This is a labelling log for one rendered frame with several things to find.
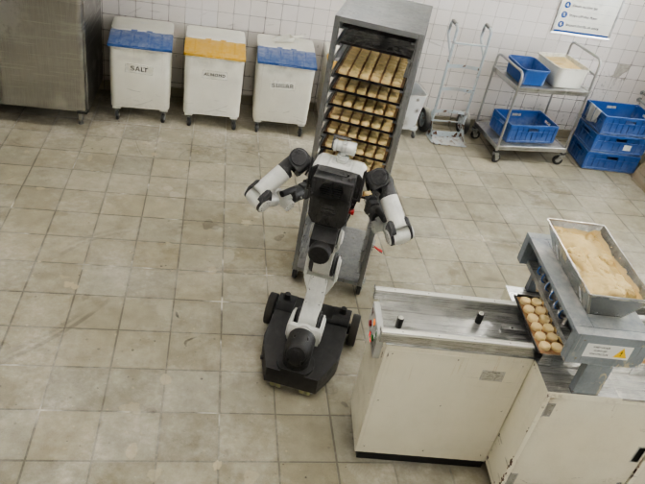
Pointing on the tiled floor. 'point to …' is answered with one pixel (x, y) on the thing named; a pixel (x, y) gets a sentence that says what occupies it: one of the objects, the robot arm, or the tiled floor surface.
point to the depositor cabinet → (570, 429)
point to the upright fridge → (51, 54)
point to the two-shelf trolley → (544, 110)
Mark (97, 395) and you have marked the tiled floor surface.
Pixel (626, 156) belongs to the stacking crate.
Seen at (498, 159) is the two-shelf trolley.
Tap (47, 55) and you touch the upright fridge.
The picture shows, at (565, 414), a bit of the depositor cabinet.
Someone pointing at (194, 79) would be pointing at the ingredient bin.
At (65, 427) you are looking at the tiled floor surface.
